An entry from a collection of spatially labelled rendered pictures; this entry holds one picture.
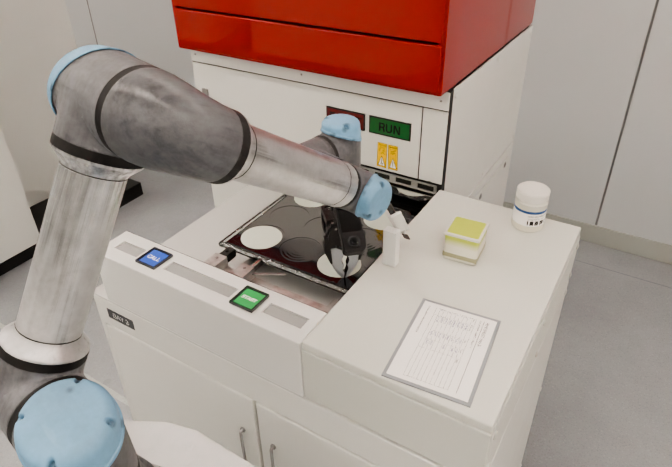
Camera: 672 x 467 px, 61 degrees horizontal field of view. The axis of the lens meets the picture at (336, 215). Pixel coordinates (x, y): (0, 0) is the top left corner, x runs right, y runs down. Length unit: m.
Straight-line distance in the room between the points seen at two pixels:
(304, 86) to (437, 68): 0.41
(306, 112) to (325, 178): 0.77
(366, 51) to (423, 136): 0.25
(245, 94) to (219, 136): 1.04
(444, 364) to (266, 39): 0.93
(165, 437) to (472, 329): 0.58
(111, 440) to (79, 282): 0.20
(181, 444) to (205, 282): 0.31
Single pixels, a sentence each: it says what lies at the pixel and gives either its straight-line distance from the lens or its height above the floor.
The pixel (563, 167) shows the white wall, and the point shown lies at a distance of 3.01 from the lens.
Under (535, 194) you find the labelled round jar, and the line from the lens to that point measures 1.30.
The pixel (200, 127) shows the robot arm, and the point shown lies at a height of 1.43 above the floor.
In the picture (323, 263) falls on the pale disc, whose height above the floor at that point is 0.90.
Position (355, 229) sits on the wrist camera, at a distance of 1.12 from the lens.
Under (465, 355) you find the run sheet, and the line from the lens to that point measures 1.01.
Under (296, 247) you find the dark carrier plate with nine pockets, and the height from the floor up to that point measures 0.90.
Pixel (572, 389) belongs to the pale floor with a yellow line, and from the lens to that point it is 2.37.
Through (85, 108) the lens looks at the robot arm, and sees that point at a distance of 0.72.
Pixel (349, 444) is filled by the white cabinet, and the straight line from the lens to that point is 1.15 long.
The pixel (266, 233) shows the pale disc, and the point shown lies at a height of 0.90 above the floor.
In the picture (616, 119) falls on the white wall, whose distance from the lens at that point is 2.88.
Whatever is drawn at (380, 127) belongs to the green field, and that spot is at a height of 1.10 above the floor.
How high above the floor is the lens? 1.69
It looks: 32 degrees down
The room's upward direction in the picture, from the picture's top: 1 degrees counter-clockwise
